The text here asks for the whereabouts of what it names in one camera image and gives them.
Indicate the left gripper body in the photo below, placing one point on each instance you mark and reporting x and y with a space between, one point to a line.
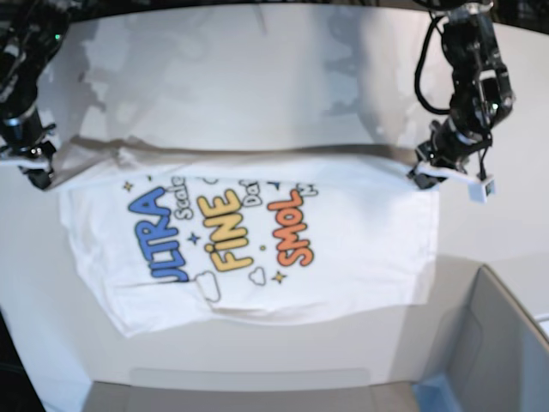
447 151

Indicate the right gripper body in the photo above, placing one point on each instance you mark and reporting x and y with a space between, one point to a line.
28 147

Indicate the white printed t-shirt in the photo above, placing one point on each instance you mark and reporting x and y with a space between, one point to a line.
164 237

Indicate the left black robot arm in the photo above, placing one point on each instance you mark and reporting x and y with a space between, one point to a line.
482 97

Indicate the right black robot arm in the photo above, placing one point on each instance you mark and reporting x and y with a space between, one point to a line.
31 41

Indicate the grey cardboard box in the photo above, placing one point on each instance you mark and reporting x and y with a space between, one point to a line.
474 347

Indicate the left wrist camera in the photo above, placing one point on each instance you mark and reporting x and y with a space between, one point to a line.
480 190

